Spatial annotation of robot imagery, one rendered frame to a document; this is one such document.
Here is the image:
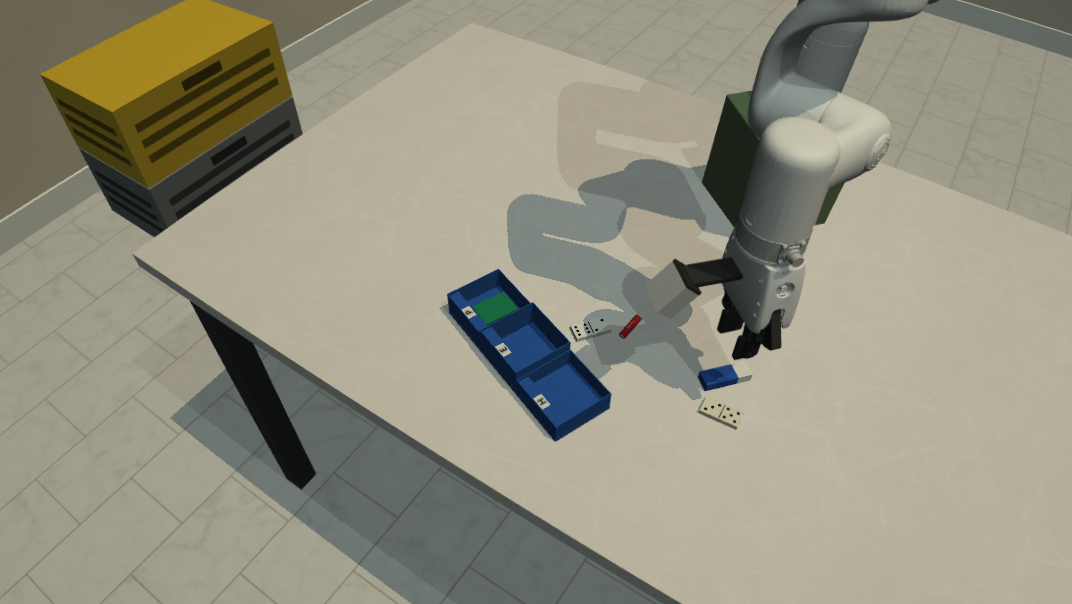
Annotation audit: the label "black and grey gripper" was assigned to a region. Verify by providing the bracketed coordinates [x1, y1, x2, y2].
[717, 225, 806, 360]

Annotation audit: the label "white domino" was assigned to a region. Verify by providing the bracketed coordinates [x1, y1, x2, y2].
[570, 316, 611, 342]

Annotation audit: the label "red aaa battery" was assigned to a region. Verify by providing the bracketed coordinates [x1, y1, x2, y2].
[619, 314, 642, 339]

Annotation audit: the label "blue rack of bins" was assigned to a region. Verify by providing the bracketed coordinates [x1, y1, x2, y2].
[447, 269, 611, 442]

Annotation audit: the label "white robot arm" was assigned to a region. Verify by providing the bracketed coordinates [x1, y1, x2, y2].
[645, 0, 939, 319]

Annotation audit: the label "grey and cream domino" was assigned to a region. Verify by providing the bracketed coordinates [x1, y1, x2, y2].
[699, 396, 744, 430]

